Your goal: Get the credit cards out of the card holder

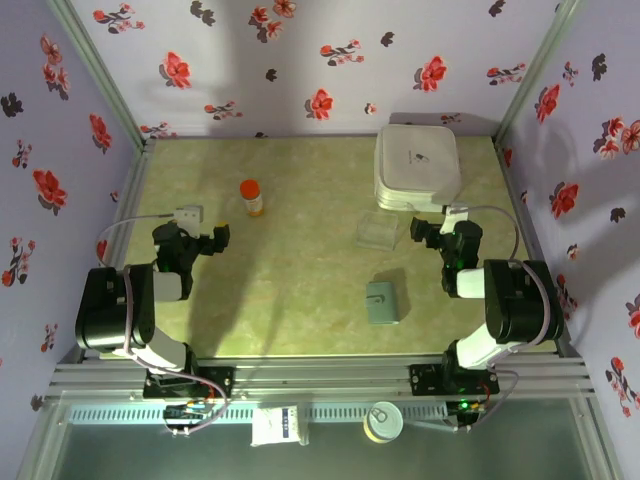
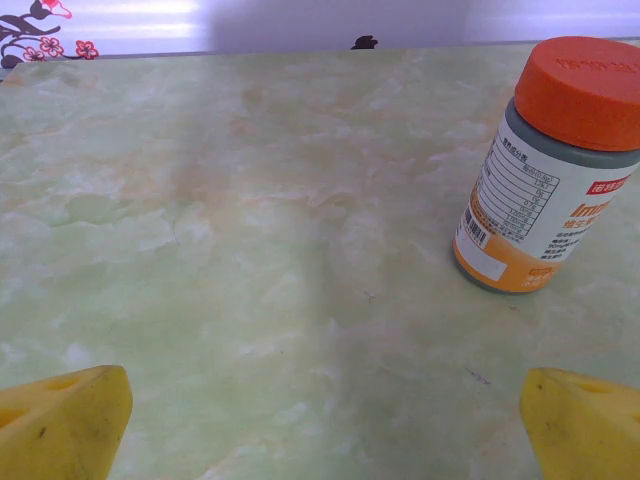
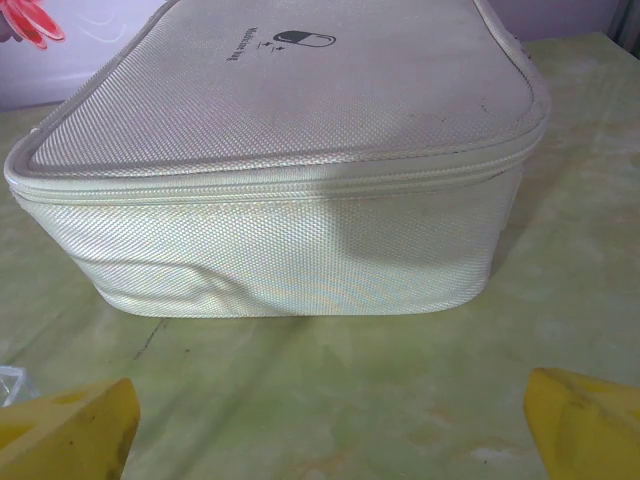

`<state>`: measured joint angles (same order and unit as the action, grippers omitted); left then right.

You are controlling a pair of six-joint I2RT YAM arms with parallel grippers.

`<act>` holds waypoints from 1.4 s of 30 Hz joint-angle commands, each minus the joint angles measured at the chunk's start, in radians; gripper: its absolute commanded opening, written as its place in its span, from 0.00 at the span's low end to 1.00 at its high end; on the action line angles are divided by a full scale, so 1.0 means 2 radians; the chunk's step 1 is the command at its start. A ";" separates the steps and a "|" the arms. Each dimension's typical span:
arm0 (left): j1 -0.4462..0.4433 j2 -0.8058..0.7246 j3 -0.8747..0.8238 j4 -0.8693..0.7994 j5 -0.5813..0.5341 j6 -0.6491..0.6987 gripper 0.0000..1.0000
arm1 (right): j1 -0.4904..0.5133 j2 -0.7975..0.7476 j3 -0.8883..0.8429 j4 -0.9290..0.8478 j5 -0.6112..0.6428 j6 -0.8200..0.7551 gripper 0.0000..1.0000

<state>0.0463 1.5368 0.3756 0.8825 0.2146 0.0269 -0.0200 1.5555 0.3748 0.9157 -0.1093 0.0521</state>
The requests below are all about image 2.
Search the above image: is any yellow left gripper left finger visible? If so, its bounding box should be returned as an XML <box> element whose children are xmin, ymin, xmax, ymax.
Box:
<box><xmin>0</xmin><ymin>364</ymin><xmax>134</xmax><ymax>480</ymax></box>

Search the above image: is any orange-capped supplement bottle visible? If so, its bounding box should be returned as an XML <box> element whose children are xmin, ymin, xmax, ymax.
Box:
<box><xmin>452</xmin><ymin>35</ymin><xmax>640</xmax><ymax>297</ymax></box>

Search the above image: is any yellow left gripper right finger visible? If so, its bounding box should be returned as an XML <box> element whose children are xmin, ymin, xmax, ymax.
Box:
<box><xmin>518</xmin><ymin>367</ymin><xmax>640</xmax><ymax>480</ymax></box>

